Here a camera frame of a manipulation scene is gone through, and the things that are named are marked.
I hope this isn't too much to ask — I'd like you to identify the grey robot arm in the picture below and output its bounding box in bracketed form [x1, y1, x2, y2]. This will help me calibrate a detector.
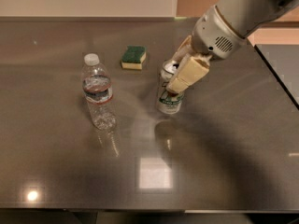
[166, 0, 299, 94]

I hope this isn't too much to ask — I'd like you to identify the clear plastic water bottle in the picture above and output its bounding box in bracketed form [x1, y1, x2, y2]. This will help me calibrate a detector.
[81, 53, 116, 130]

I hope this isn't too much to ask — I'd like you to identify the green and yellow sponge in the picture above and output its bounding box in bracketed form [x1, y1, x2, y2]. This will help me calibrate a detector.
[121, 46, 147, 70]

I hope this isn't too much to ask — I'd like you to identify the white green 7up can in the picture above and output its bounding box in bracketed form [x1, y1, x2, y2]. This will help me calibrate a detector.
[156, 60, 184, 115]

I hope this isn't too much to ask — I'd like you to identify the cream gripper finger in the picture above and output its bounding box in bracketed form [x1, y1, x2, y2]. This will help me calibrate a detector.
[172, 35, 193, 62]
[166, 54, 209, 93]

